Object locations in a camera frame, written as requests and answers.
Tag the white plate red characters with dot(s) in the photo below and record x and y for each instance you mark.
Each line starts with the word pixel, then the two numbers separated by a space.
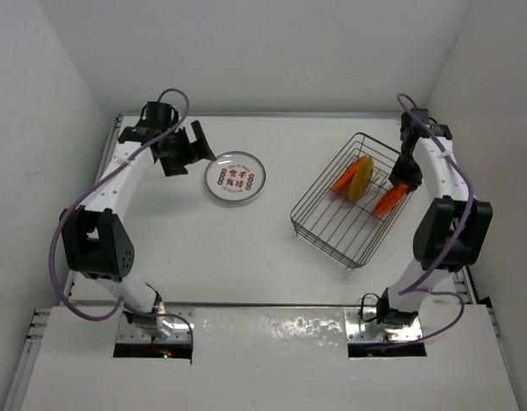
pixel 235 175

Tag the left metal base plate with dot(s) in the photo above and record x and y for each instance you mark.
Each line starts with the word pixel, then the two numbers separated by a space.
pixel 173 327

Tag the metal base plate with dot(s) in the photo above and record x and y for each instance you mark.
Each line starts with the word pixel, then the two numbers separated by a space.
pixel 173 327
pixel 360 332

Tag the wire dish rack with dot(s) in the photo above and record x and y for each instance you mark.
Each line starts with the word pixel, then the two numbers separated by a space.
pixel 348 232

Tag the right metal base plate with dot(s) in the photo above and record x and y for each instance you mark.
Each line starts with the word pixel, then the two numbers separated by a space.
pixel 360 332

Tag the yellow plate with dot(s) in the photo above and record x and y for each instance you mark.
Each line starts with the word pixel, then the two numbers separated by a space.
pixel 361 179

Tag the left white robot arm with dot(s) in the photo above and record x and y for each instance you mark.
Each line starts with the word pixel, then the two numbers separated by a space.
pixel 95 241

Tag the orange plate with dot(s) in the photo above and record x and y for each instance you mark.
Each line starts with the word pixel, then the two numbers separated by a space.
pixel 346 178
pixel 390 199

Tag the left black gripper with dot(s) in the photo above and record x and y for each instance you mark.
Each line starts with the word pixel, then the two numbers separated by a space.
pixel 174 167

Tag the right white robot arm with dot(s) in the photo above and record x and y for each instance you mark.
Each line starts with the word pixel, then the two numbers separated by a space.
pixel 451 234

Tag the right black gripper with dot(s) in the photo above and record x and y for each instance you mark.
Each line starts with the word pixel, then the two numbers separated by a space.
pixel 399 176

